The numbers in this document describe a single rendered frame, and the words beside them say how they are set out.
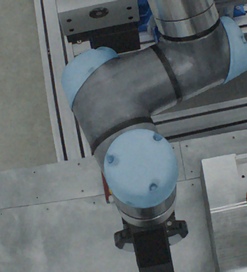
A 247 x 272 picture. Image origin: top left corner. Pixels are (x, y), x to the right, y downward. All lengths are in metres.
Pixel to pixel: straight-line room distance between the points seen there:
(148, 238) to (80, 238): 0.35
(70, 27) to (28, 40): 1.08
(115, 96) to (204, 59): 0.11
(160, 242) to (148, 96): 0.21
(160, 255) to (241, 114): 1.05
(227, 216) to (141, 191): 0.44
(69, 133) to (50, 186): 0.65
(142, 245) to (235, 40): 0.29
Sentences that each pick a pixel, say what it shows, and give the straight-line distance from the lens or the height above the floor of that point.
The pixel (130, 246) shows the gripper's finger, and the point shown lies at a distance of 1.08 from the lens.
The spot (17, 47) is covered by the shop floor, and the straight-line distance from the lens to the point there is 2.37.
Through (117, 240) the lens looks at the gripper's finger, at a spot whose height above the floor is 1.05.
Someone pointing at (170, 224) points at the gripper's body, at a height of 1.09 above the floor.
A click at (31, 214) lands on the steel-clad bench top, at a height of 0.80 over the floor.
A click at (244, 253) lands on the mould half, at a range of 1.20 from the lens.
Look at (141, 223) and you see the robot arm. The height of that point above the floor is 1.17.
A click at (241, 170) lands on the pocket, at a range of 1.25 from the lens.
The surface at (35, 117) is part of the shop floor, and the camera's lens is 2.25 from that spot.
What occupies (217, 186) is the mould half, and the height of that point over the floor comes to 0.89.
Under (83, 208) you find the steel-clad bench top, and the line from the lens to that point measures 1.31.
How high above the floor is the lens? 2.05
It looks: 69 degrees down
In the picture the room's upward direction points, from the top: 11 degrees counter-clockwise
